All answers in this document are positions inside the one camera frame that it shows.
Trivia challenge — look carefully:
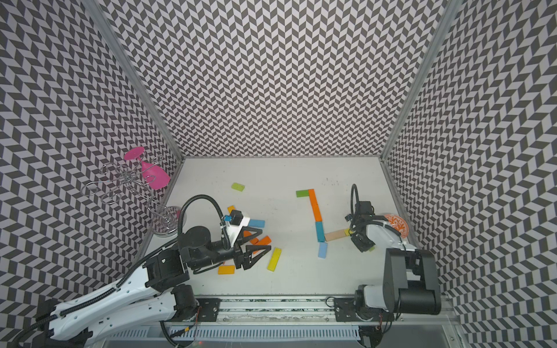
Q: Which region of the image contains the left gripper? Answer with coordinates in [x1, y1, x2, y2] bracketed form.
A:
[189, 225, 271, 271]

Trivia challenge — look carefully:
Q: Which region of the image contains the tan wooden block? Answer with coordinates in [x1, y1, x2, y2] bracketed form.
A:
[325, 230, 346, 242]

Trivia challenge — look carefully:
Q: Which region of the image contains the orange block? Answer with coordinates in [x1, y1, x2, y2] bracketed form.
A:
[254, 236, 272, 255]
[312, 207, 322, 222]
[308, 189, 319, 210]
[243, 231, 259, 245]

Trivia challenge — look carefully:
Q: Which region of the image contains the teal block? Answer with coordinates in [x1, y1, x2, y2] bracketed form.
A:
[315, 221, 326, 243]

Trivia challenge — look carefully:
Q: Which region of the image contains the pale blue block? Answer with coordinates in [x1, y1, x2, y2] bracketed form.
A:
[318, 242, 328, 259]

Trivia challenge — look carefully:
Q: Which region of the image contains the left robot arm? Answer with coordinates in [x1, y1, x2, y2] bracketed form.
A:
[8, 226, 271, 347]

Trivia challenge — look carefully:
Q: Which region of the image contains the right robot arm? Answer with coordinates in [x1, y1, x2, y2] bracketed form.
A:
[346, 198, 442, 320]

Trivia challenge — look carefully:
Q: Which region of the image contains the sky blue block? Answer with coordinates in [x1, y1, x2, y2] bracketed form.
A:
[248, 219, 265, 229]

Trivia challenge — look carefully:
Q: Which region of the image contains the yellow-orange block bottom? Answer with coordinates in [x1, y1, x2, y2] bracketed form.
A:
[218, 265, 236, 275]

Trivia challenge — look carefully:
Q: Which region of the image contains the orange patterned cup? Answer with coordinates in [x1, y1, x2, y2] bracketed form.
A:
[384, 213, 410, 239]

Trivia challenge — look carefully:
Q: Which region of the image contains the lime green block far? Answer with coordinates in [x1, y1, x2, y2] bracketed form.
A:
[231, 183, 245, 192]

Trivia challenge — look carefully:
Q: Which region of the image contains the pink plastic wine glass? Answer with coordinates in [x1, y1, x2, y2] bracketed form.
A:
[123, 146, 171, 190]

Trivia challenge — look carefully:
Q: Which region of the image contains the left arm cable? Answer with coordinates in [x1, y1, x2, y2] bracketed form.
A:
[176, 193, 230, 249]

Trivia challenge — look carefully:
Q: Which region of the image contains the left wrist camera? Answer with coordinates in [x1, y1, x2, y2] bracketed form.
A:
[223, 210, 251, 249]

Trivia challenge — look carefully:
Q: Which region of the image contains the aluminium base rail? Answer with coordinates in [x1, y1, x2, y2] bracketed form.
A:
[93, 294, 462, 327]

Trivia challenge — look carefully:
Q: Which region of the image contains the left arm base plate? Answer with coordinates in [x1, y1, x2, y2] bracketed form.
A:
[169, 297, 221, 323]

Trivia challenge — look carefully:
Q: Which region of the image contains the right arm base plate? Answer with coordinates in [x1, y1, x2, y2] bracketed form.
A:
[327, 297, 395, 323]

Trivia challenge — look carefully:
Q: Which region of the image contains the wire glass rack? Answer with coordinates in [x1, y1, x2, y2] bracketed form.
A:
[81, 149, 180, 237]

